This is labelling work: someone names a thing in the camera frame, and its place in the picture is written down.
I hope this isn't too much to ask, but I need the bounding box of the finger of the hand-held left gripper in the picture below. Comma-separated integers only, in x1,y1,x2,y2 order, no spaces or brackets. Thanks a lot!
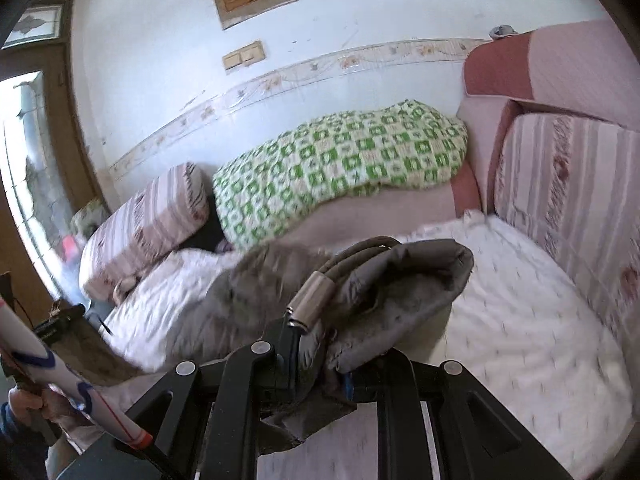
32,304,87,347

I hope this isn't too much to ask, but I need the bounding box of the striped pink back cushion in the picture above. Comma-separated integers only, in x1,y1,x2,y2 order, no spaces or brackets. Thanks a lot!
492,112,640,356

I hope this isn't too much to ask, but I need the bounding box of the striped pink bolster pillow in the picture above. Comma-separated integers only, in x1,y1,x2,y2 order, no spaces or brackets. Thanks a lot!
79,161,211,303

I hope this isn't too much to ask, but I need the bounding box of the floral cushion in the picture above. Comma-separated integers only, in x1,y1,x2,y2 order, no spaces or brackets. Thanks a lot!
69,196,112,248

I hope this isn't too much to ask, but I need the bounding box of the floral wall border strip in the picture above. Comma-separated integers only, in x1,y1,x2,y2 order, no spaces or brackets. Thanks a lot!
107,37,493,181

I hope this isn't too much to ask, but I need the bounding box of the wooden door frame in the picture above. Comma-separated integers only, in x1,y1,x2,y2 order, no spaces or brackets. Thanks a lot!
0,0,113,311

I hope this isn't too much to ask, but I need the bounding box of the grey-brown hoodie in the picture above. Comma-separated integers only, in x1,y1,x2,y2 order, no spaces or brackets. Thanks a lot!
50,237,476,456

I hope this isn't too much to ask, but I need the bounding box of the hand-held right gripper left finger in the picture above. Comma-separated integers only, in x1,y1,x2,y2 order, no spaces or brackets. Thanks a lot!
117,317,321,480

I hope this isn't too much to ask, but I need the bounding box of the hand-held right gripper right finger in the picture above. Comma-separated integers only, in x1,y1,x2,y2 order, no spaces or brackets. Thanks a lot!
344,349,576,480

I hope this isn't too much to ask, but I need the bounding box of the person's left hand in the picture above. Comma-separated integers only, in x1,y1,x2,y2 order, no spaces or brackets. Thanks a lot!
9,387,71,428

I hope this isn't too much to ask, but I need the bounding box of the white quilted bedspread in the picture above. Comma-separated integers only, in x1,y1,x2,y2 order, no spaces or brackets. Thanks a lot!
65,210,633,480

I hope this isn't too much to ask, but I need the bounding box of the patterned glass transom window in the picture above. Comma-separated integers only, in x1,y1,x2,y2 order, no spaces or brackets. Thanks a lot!
2,4,68,50

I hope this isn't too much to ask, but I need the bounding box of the green patterned pillow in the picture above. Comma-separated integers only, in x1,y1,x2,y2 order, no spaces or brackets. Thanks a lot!
212,100,469,253

